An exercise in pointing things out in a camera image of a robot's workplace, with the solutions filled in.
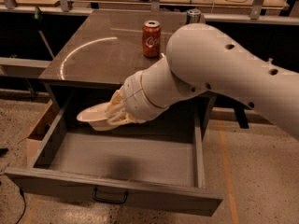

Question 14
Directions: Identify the red coca cola can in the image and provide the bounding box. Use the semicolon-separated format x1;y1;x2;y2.
142;20;161;58

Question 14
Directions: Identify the blue silver redbull can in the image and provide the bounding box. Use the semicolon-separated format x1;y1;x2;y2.
186;8;202;24

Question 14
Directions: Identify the black floor cable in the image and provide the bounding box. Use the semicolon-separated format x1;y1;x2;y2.
0;173;28;224

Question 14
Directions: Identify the black drawer handle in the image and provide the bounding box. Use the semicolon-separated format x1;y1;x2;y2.
93;188;128;204

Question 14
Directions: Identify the open grey top drawer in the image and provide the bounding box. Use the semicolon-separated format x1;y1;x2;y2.
4;89;224;217

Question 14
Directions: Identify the grey low shelf left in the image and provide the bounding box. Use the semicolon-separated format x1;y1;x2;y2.
0;57;50;78

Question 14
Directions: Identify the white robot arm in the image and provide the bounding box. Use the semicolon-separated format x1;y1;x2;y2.
105;23;299;139

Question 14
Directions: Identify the white paper bowl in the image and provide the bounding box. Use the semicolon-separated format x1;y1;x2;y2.
77;103;117;132

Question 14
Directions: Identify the green handled tool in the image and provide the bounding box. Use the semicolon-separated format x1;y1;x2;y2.
33;7;54;58

